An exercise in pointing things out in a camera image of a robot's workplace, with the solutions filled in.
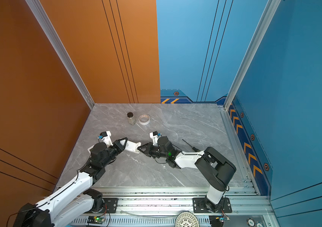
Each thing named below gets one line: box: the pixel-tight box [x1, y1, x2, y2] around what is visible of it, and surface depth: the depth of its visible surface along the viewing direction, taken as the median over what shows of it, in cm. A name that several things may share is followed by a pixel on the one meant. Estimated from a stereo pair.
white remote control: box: [124, 140, 142, 154], surface depth 82 cm
